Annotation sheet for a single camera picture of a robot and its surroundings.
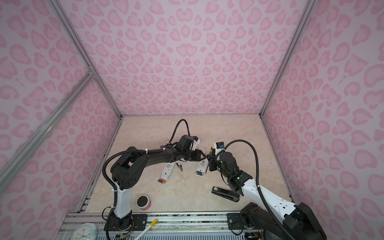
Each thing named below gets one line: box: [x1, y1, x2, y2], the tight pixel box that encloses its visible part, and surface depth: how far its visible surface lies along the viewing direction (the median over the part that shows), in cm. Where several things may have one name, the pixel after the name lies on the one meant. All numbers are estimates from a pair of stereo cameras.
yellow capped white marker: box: [133, 218, 159, 240], surface depth 73 cm
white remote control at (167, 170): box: [160, 161, 176, 181], surface depth 92 cm
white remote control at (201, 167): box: [195, 158, 209, 178], surface depth 92 cm
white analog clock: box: [72, 222, 97, 240], surface depth 70 cm
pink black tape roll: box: [136, 195, 152, 211], surface depth 77 cm
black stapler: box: [211, 186, 240, 202], surface depth 82 cm
